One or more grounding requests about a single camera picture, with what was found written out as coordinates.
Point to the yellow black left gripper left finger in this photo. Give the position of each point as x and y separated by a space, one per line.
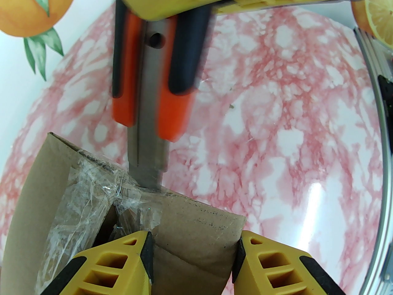
122 257

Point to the aluminium frame rail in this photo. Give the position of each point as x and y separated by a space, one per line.
377 164

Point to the taped brown cardboard box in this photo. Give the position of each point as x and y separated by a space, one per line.
190 226

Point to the red and black utility knife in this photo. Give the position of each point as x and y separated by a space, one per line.
147 103

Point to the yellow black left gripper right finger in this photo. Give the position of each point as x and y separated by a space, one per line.
270 266

